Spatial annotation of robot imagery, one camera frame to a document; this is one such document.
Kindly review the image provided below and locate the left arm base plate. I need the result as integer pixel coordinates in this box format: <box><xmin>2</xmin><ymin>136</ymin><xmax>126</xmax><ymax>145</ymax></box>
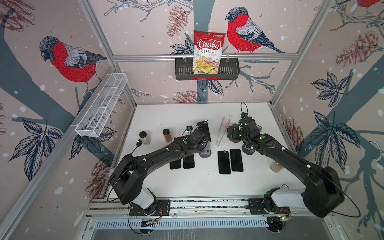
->
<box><xmin>129</xmin><ymin>200</ymin><xmax>171</xmax><ymax>217</ymax></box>

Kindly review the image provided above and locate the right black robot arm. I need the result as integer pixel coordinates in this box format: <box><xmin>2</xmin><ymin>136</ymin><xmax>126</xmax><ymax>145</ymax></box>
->
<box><xmin>227</xmin><ymin>116</ymin><xmax>345</xmax><ymax>218</ymax></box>

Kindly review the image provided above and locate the pale spice jar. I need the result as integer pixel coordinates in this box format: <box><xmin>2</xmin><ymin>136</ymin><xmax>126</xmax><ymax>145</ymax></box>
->
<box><xmin>139</xmin><ymin>131</ymin><xmax>151</xmax><ymax>145</ymax></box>

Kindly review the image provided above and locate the white mesh wall basket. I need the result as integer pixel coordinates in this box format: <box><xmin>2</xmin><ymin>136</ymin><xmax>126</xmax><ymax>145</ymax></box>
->
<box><xmin>75</xmin><ymin>73</ymin><xmax>128</xmax><ymax>138</ymax></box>

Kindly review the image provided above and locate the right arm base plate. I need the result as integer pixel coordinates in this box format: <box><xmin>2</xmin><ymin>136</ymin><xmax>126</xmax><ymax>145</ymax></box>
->
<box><xmin>246</xmin><ymin>199</ymin><xmax>291</xmax><ymax>215</ymax></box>

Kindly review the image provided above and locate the purple folding phone stand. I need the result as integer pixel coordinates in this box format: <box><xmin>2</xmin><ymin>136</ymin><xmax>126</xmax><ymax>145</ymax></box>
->
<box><xmin>199</xmin><ymin>143</ymin><xmax>212</xmax><ymax>159</ymax></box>

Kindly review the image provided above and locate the yellow liquid jar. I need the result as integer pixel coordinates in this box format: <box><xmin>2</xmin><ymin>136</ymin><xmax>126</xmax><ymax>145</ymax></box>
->
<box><xmin>270</xmin><ymin>162</ymin><xmax>284</xmax><ymax>173</ymax></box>

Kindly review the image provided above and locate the aluminium rail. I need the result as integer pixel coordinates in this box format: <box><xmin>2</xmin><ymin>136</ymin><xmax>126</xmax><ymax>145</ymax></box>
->
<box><xmin>86</xmin><ymin>196</ymin><xmax>334</xmax><ymax>220</ymax></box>

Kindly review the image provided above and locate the orange spice jar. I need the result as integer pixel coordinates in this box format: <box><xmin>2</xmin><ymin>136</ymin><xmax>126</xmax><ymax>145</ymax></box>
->
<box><xmin>163</xmin><ymin>129</ymin><xmax>172</xmax><ymax>143</ymax></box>

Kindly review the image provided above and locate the black spoon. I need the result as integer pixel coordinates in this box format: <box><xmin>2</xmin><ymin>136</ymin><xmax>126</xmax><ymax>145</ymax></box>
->
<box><xmin>131</xmin><ymin>139</ymin><xmax>143</xmax><ymax>154</ymax></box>

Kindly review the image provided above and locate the Chuba cassava chips bag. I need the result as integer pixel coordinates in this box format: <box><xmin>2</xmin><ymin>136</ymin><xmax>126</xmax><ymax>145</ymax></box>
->
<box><xmin>193</xmin><ymin>31</ymin><xmax>226</xmax><ymax>74</ymax></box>

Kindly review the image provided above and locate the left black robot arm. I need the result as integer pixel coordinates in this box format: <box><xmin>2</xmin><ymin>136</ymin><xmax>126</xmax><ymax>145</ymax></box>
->
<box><xmin>109</xmin><ymin>129</ymin><xmax>211</xmax><ymax>209</ymax></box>

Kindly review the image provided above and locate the black wire wall basket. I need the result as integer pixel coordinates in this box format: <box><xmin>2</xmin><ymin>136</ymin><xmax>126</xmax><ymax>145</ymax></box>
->
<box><xmin>175</xmin><ymin>58</ymin><xmax>240</xmax><ymax>81</ymax></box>

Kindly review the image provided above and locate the black phone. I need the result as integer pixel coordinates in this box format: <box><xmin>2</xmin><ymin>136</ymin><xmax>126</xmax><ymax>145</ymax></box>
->
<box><xmin>230</xmin><ymin>149</ymin><xmax>244</xmax><ymax>172</ymax></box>
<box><xmin>218</xmin><ymin>151</ymin><xmax>231</xmax><ymax>175</ymax></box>
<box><xmin>183</xmin><ymin>155</ymin><xmax>195</xmax><ymax>169</ymax></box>
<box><xmin>169</xmin><ymin>160</ymin><xmax>182</xmax><ymax>170</ymax></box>

